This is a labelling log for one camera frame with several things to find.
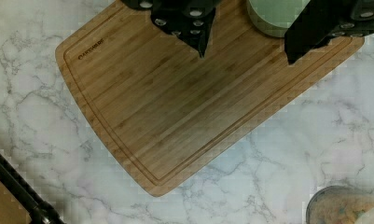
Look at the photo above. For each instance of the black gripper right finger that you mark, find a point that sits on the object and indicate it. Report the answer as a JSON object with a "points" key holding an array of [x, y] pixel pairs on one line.
{"points": [[322, 20]]}

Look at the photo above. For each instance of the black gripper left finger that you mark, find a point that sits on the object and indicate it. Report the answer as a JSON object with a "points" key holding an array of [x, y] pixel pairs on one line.
{"points": [[189, 20]]}

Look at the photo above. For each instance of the wooden drawer unit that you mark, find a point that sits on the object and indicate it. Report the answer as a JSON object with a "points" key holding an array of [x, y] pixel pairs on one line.
{"points": [[11, 211]]}

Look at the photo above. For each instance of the small green plate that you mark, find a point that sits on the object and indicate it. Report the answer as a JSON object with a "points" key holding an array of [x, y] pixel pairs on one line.
{"points": [[274, 17]]}

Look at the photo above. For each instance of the bamboo cutting board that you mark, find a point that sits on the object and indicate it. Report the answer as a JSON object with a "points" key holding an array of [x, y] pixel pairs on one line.
{"points": [[162, 110]]}

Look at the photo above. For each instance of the glass jar with beige contents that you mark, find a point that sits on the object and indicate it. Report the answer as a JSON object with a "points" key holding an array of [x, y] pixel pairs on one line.
{"points": [[340, 205]]}

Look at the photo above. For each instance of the black drawer handle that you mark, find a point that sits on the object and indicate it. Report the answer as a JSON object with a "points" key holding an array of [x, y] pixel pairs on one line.
{"points": [[39, 210]]}

